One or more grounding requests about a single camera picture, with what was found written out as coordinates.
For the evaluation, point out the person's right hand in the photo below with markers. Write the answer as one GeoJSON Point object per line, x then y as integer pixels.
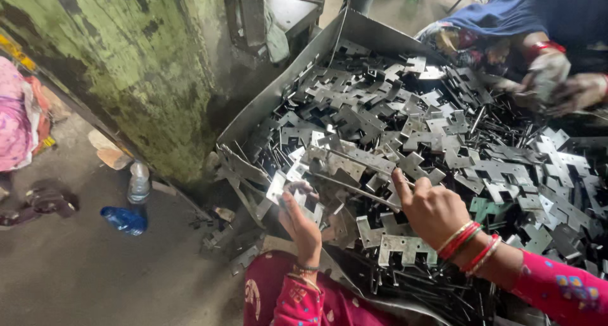
{"type": "Point", "coordinates": [434, 212]}

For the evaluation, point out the person's left hand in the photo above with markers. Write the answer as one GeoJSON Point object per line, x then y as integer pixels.
{"type": "Point", "coordinates": [304, 233]}

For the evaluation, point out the notched metal bracket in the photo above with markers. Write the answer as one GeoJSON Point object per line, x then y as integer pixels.
{"type": "Point", "coordinates": [276, 188]}

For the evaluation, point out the red and gold bangles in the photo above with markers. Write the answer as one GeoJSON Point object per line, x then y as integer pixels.
{"type": "Point", "coordinates": [460, 240]}
{"type": "Point", "coordinates": [482, 255]}

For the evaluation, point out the heap of stamped metal brackets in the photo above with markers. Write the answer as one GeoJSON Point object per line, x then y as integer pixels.
{"type": "Point", "coordinates": [427, 140]}

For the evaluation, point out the pink patterned garment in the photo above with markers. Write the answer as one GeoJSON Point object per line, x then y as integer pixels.
{"type": "Point", "coordinates": [565, 288]}

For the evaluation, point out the clear plastic water bottle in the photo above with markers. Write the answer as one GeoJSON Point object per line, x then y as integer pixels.
{"type": "Point", "coordinates": [138, 183]}

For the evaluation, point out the blue plastic bottle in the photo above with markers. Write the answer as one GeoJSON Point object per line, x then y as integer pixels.
{"type": "Point", "coordinates": [123, 220]}

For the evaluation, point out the grey hanging rag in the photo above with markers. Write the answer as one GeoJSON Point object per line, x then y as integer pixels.
{"type": "Point", "coordinates": [276, 36]}

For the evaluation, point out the large sheet metal tray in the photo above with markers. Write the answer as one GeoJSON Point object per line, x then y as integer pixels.
{"type": "Point", "coordinates": [351, 29]}

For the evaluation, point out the torn cardboard scrap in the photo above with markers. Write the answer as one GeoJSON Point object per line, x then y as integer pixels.
{"type": "Point", "coordinates": [111, 152]}

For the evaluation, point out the worn green press machine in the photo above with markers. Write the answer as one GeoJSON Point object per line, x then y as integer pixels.
{"type": "Point", "coordinates": [142, 69]}

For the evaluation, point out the pink cloth bundle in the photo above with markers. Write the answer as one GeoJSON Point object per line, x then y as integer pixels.
{"type": "Point", "coordinates": [19, 117]}

